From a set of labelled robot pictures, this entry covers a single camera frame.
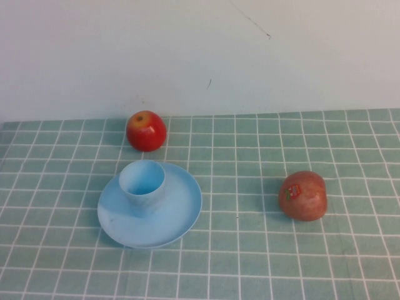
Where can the light blue plastic cup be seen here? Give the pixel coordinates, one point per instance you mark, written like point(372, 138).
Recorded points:
point(142, 193)

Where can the light blue round plate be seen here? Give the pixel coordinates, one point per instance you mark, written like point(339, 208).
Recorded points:
point(178, 212)

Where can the shiny red yellow-topped apple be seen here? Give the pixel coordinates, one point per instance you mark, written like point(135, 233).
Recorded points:
point(146, 136)

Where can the pale red apple with sticker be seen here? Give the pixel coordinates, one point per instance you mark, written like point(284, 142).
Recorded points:
point(304, 200)

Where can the green white-checked tablecloth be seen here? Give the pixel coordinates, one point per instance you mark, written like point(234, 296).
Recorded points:
point(250, 256)

